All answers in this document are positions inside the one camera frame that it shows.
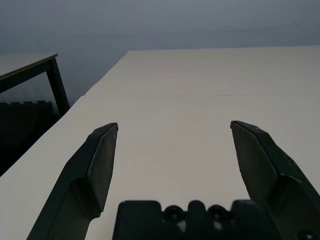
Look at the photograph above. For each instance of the black puzzle foam mat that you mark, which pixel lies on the black puzzle foam mat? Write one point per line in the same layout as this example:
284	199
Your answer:
22	125

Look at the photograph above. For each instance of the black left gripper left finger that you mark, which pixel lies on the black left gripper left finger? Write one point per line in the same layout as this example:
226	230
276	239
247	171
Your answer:
75	187

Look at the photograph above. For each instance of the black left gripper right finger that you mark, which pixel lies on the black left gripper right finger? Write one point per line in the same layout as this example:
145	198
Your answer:
275	175

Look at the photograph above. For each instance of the beige side table black frame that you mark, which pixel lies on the beige side table black frame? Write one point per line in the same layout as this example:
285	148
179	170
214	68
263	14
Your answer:
22	62

